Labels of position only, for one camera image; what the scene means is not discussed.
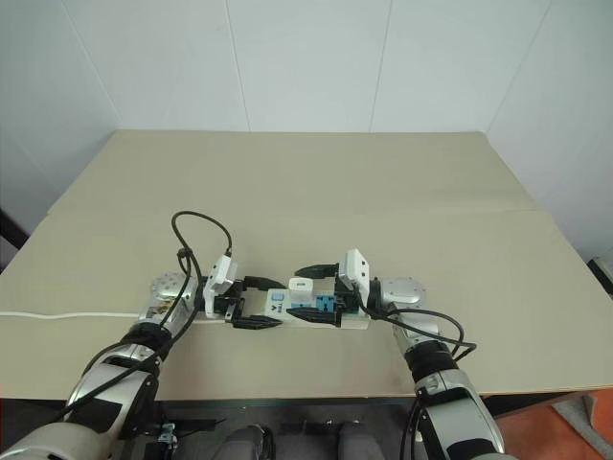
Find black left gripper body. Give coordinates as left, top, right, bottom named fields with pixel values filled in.
left=214, top=276, right=249, bottom=322

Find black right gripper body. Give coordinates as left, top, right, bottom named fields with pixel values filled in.
left=333, top=274, right=366, bottom=318

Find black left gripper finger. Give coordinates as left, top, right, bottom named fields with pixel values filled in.
left=241, top=275, right=289, bottom=292
left=232, top=313, right=284, bottom=333

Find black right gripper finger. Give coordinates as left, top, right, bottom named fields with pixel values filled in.
left=293, top=261, right=342, bottom=281
left=284, top=308, right=341, bottom=328

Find white charger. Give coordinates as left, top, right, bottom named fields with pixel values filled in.
left=288, top=276, right=315, bottom=309

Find white power strip blue sockets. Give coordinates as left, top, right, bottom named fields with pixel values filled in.
left=189, top=281, right=371, bottom=334

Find dark furniture piece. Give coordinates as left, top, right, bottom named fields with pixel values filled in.
left=0, top=205, right=31, bottom=275

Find grey cloth piece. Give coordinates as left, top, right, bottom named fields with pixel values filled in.
left=550, top=380, right=613, bottom=421

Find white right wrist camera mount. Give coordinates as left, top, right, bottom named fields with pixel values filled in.
left=338, top=248, right=380, bottom=313

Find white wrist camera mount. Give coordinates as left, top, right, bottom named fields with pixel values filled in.
left=202, top=255, right=239, bottom=319
left=338, top=248, right=380, bottom=313

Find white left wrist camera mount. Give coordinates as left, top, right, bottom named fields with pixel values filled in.
left=202, top=255, right=239, bottom=319

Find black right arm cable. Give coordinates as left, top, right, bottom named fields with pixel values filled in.
left=368, top=306, right=479, bottom=460

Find white power strip cord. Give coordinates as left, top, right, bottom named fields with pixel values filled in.
left=0, top=310, right=143, bottom=322

